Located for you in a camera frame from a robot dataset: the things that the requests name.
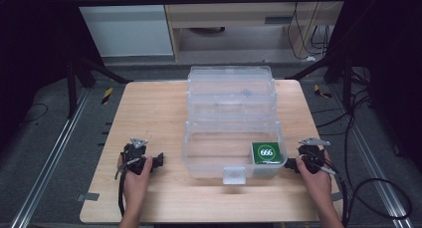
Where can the yellow black striped tape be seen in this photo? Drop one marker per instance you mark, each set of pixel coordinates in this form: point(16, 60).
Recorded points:
point(321, 92)
point(106, 96)

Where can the white cabinet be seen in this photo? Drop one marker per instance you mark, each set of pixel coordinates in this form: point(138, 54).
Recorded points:
point(126, 25)

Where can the grey tape piece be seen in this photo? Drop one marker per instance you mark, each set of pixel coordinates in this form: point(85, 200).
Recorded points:
point(88, 196)
point(336, 196)

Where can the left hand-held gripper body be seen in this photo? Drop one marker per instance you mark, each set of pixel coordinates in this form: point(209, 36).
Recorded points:
point(135, 153)

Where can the black curtain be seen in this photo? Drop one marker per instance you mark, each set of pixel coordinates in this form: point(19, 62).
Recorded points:
point(388, 55)
point(30, 55)

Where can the person's left hand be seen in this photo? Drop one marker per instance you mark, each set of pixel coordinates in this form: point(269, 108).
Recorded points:
point(136, 183)

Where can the black metal stand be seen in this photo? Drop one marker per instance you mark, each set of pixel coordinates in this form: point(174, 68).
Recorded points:
point(347, 85)
point(71, 88)

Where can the green square box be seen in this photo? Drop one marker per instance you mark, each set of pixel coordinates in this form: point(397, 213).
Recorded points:
point(266, 152)

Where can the light wooden cabinet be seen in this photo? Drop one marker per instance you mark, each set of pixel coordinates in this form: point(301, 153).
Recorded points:
point(239, 19)

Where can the person's right hand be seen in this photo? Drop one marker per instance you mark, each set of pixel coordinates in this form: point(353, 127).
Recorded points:
point(315, 184)

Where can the clear plastic storage box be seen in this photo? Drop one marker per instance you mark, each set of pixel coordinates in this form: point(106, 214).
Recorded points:
point(232, 118)

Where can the aluminium floor rail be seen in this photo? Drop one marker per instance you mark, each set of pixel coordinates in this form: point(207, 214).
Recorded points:
point(375, 168)
point(49, 161)

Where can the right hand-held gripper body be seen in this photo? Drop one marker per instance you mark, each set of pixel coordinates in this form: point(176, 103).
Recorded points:
point(312, 156)

